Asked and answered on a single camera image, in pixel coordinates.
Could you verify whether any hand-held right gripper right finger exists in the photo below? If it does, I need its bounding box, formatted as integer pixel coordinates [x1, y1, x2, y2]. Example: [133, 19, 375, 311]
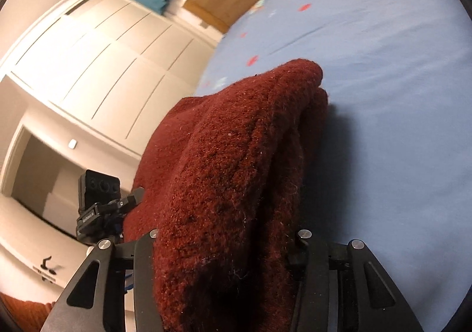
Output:
[287, 229, 425, 332]

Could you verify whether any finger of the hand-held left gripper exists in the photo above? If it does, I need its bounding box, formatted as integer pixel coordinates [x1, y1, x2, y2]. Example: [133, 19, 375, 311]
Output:
[119, 186, 146, 215]

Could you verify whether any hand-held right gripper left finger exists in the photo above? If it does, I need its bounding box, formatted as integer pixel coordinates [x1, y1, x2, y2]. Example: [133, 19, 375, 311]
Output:
[40, 229, 163, 332]

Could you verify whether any dark red knitted sweater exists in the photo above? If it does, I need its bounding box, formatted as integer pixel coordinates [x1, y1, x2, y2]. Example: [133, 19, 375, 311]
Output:
[122, 58, 330, 332]

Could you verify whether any red-brown cloth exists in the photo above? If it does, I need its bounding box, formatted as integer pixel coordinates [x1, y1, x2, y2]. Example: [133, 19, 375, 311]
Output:
[0, 292, 57, 332]

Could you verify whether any white wardrobe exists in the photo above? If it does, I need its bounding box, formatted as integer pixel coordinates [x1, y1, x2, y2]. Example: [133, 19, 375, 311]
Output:
[0, 0, 217, 156]

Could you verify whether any blue printed bed sheet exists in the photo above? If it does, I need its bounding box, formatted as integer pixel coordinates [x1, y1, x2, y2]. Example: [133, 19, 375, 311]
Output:
[194, 0, 472, 332]

